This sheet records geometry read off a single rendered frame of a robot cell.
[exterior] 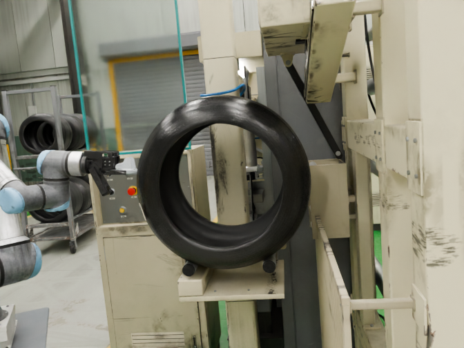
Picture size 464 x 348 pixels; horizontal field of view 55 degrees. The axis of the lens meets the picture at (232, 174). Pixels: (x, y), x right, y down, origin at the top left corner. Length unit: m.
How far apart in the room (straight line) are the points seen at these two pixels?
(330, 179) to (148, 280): 1.16
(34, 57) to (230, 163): 11.37
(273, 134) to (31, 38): 11.89
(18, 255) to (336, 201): 1.32
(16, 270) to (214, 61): 1.18
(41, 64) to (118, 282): 10.71
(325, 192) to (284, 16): 0.80
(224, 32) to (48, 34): 11.10
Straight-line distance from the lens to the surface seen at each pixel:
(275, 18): 1.22
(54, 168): 1.71
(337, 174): 1.78
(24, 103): 13.12
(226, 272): 1.80
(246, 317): 2.02
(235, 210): 1.87
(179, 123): 1.45
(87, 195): 5.85
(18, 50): 13.27
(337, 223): 1.81
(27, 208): 1.68
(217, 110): 1.42
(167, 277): 2.40
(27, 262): 2.08
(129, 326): 2.58
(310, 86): 1.57
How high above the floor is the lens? 1.41
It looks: 7 degrees down
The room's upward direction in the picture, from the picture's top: 5 degrees counter-clockwise
